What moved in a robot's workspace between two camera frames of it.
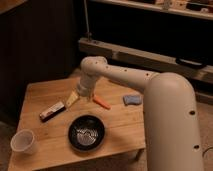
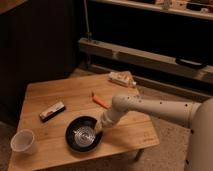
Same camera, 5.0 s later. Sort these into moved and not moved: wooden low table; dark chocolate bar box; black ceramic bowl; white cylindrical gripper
Moved: white cylindrical gripper
Not moved: dark chocolate bar box; wooden low table; black ceramic bowl
